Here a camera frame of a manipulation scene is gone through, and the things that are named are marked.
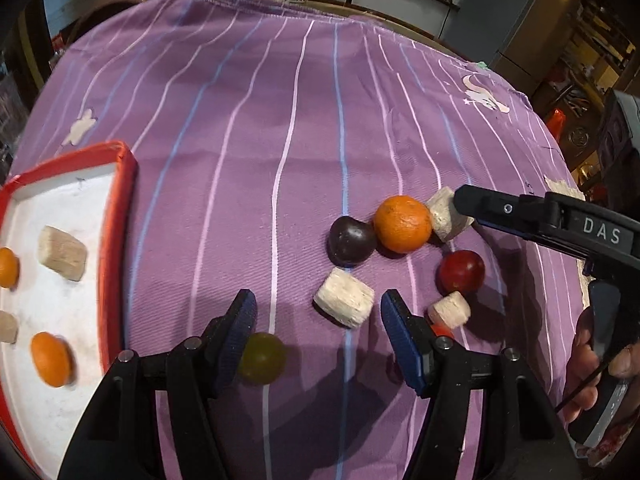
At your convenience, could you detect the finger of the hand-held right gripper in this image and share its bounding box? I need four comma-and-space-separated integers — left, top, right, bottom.
452, 184, 558, 247

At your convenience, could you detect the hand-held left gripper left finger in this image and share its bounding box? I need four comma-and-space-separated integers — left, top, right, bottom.
57, 289, 258, 480

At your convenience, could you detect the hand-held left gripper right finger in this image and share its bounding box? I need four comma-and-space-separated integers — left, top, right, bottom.
381, 289, 583, 480

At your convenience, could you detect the green grape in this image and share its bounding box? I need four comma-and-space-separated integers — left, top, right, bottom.
239, 332, 287, 386

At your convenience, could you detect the beige cylinder block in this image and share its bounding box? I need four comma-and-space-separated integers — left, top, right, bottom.
427, 291, 473, 330
426, 186, 475, 243
313, 267, 376, 330

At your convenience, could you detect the red tray with white inside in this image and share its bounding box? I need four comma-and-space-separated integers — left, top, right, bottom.
0, 141, 138, 471

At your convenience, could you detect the person's right hand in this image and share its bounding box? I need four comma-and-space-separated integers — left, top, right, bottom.
564, 306, 640, 426

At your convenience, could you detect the beige textured mat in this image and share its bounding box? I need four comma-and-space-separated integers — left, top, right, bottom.
544, 175, 592, 307

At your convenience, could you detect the red round fruit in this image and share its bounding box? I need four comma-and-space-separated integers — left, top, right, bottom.
437, 250, 486, 296

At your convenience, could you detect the large orange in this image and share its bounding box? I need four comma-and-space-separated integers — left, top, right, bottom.
373, 196, 433, 254

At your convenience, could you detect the orange plastic object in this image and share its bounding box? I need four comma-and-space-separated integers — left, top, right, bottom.
547, 110, 566, 147

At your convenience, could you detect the dark purple plum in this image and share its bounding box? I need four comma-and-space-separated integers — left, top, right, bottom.
327, 216, 377, 267

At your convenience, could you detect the small orange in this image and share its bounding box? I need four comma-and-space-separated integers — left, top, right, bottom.
30, 331, 75, 388
0, 247, 21, 289

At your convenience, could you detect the grey refrigerator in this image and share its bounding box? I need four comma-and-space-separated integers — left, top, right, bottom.
440, 0, 583, 93

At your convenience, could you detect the large beige block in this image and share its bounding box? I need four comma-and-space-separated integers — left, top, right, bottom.
39, 226, 87, 282

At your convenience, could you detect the purple striped cloth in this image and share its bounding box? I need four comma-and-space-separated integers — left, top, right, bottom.
10, 0, 596, 480

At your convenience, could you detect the small beige block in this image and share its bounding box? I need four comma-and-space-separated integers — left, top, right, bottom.
0, 310, 20, 345

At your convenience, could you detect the round-backed wooden chair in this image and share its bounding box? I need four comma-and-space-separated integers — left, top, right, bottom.
64, 0, 151, 46

